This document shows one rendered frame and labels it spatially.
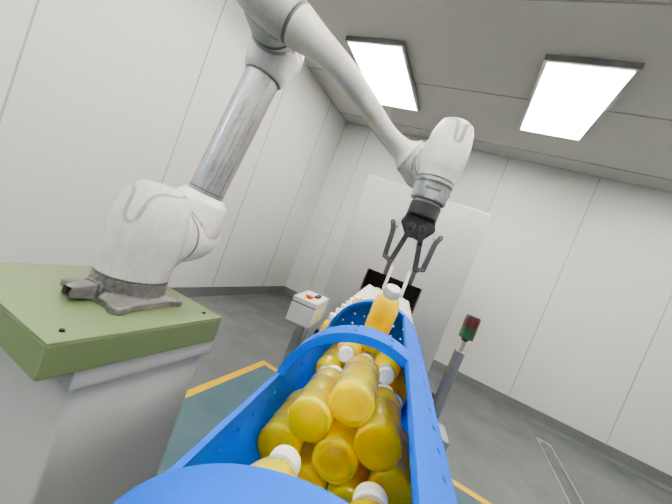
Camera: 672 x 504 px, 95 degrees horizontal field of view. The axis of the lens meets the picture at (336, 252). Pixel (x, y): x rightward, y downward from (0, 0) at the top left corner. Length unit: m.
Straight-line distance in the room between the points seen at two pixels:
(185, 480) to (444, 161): 0.71
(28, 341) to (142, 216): 0.28
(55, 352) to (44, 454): 0.23
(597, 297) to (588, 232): 0.87
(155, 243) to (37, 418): 0.37
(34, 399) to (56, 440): 0.09
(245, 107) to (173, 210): 0.37
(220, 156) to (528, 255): 4.68
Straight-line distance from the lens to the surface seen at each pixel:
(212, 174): 0.95
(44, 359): 0.66
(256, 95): 0.98
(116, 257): 0.79
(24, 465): 0.89
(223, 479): 0.22
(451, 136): 0.79
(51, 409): 0.80
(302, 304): 1.21
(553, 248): 5.24
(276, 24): 0.88
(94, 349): 0.69
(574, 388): 5.42
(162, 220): 0.77
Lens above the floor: 1.37
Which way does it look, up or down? 3 degrees down
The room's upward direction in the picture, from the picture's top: 21 degrees clockwise
